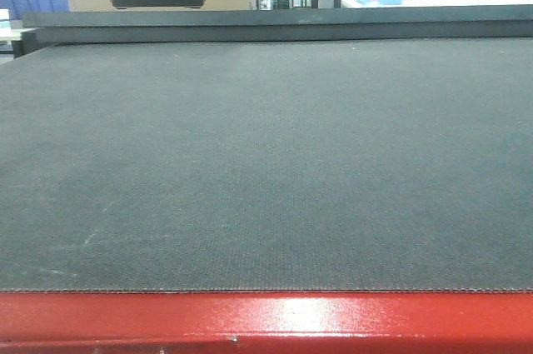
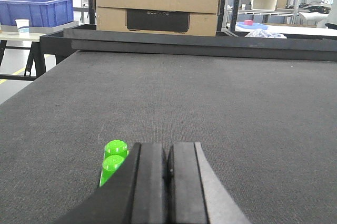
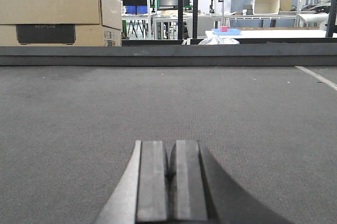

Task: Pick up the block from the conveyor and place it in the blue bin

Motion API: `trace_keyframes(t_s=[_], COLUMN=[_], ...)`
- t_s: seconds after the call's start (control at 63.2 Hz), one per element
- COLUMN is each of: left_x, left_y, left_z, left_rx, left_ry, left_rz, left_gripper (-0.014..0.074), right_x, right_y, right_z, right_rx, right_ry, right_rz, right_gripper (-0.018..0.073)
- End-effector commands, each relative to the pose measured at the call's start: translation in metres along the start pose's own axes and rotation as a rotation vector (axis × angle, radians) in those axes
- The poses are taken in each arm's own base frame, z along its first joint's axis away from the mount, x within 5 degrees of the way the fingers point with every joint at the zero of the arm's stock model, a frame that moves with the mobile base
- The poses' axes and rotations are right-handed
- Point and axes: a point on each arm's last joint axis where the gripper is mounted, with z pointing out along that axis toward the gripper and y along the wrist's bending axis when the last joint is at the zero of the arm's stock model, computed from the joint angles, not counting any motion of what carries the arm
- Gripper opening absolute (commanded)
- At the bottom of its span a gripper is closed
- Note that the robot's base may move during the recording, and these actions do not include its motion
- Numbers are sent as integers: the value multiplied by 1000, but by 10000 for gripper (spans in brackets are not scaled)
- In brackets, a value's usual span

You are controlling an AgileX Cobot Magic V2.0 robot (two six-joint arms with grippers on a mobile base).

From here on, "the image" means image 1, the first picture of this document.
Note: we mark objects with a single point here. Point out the dark grey conveyor belt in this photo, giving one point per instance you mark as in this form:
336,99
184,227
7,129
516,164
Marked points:
336,166

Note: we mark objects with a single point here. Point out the white background table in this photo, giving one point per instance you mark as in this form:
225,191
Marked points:
443,3

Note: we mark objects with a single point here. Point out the dark grey conveyor back rail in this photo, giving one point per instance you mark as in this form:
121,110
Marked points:
305,25

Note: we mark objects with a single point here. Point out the red conveyor frame edge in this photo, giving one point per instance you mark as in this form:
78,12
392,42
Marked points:
266,322

